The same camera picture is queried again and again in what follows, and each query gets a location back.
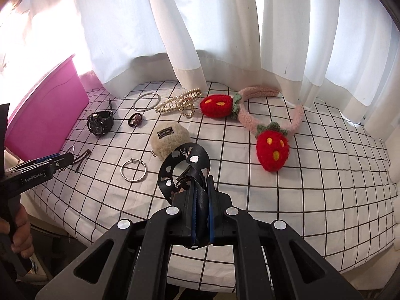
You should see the black floral hair bow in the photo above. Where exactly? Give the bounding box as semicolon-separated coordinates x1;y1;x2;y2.
157;142;211;205

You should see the silver bangle with clasp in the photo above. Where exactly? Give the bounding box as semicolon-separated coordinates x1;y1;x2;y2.
120;158;148;183

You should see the cream fuzzy pouch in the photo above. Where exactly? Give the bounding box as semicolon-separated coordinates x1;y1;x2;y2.
150;122;191;161

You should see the black tie with maroon knot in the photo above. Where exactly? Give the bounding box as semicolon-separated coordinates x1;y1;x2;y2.
128;112;143;127

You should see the pearl gold hair claw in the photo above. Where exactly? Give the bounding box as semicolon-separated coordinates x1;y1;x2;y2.
154;89;201;119

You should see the plain silver bangle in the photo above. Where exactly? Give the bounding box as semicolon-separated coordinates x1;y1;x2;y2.
132;92;161;112

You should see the left hand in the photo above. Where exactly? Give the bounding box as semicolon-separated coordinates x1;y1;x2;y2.
11;204;35;259

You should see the pink plastic tub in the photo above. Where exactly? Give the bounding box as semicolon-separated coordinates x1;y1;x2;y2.
5;56;89;161

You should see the black hair clip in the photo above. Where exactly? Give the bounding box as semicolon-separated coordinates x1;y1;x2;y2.
72;149;92;173

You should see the white black grid bedsheet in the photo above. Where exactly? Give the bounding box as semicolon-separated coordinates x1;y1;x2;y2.
28;81;399;272

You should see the pink strawberry plush headband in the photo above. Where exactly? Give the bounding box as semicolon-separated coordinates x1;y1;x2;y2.
200;86;305;172

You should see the white curtain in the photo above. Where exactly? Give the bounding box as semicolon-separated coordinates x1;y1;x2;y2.
1;0;399;140

